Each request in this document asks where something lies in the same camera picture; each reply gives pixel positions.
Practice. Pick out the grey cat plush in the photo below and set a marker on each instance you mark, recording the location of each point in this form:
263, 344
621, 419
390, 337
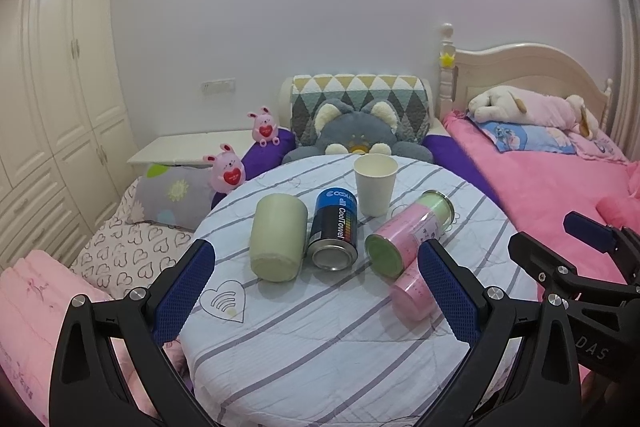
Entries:
350, 129

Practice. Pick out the striped white blanket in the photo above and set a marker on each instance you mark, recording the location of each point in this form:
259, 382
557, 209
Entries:
300, 352

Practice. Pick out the pink bed sheet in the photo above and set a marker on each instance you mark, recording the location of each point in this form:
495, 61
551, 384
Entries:
540, 192

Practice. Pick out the pink and green can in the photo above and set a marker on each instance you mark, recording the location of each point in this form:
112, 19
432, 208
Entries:
407, 232

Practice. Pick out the white wardrobe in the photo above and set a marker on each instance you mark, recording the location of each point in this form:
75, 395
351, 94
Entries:
55, 82

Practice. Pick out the pale green cup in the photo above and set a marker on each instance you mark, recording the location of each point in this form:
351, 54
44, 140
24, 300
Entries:
280, 239

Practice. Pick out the blue and black can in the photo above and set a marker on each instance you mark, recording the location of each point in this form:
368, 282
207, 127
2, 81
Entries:
334, 229

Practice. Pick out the pink folded quilt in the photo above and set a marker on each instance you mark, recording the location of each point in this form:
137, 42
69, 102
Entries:
30, 307

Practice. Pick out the white curtain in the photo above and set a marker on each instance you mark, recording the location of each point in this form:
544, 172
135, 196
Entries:
625, 57

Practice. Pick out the blue cartoon pillow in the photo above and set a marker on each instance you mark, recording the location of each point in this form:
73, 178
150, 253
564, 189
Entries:
530, 138

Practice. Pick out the white and pink plush dog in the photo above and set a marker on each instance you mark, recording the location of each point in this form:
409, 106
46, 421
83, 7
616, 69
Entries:
535, 107

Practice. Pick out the grey flower pillow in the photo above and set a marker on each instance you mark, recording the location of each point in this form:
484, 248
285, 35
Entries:
172, 197

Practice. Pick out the pink plush cushion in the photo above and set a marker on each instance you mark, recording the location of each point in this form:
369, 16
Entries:
620, 212

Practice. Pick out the cream bed headboard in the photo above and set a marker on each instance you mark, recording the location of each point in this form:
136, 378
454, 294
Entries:
520, 67

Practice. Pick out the white wall socket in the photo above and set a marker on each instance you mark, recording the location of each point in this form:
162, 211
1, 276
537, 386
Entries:
218, 86

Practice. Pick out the diamond pattern cushion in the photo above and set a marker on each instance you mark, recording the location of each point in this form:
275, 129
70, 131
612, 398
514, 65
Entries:
365, 88

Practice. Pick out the white paper cup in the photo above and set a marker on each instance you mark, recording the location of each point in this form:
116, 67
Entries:
375, 187

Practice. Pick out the pink cup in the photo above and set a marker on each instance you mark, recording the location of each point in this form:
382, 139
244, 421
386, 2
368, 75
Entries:
412, 294

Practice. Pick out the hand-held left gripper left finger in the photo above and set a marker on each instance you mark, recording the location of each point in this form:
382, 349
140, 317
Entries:
187, 287

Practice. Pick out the yellow crown sticker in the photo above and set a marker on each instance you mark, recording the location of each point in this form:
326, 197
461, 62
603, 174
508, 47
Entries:
446, 59

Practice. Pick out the heart print sheet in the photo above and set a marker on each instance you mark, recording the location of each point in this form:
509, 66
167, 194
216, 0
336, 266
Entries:
130, 252

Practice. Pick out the white bedside table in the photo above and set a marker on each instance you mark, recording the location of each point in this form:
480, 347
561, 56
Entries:
190, 146

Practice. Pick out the pink bunny toy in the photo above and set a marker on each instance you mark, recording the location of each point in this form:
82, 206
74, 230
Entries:
226, 172
264, 127

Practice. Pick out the purple bed sheet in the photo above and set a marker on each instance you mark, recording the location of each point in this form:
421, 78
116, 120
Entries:
465, 162

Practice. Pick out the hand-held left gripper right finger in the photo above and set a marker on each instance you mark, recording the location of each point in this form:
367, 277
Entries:
447, 292

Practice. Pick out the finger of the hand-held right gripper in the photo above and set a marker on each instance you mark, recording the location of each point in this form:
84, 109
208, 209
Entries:
537, 259
592, 232

